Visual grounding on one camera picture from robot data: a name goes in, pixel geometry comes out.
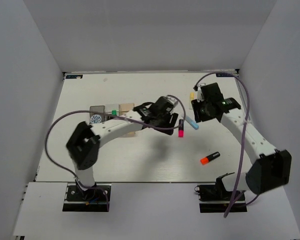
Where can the orange black highlighter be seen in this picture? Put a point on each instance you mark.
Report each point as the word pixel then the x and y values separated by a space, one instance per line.
pixel 210 158

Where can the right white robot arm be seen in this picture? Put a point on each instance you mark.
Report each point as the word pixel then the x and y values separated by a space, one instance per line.
pixel 270 167

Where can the blue table label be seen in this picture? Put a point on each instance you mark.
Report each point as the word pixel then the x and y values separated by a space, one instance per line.
pixel 74 76
pixel 223 75

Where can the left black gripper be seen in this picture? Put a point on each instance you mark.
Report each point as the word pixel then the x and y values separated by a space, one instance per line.
pixel 173 120

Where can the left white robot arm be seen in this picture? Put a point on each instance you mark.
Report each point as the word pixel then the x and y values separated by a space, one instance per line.
pixel 86 140

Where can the left blue table label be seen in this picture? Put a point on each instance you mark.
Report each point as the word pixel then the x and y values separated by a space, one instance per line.
pixel 74 76

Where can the orange transparent container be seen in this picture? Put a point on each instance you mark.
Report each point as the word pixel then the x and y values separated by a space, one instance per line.
pixel 123 109

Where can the clear transparent container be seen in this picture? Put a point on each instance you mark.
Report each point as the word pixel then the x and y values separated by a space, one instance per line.
pixel 112 106

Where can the grey transparent container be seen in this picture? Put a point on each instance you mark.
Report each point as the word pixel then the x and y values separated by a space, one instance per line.
pixel 97 110

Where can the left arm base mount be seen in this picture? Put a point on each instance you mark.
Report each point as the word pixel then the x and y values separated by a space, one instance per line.
pixel 93 200

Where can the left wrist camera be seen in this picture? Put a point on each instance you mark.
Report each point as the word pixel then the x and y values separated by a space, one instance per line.
pixel 173 100

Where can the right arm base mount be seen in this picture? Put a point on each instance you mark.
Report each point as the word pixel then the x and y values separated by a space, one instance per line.
pixel 213 198

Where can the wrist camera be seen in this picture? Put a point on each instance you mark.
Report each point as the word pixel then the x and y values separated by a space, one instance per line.
pixel 173 100
pixel 198 90

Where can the green black highlighter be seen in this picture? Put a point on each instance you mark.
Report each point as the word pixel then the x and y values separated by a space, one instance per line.
pixel 114 112

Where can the pastel blue highlighter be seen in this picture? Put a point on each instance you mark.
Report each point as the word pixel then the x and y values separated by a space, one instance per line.
pixel 191 122

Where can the pastel yellow highlighter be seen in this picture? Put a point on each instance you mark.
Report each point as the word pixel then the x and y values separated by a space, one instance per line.
pixel 192 97

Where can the right blue table label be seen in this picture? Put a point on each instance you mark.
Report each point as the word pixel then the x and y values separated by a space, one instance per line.
pixel 223 75

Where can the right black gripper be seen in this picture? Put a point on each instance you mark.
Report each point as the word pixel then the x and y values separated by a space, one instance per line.
pixel 199 117

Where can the pink black highlighter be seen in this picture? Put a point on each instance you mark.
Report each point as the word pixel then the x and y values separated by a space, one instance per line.
pixel 181 128

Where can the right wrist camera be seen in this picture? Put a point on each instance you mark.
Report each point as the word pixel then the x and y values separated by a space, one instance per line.
pixel 198 90

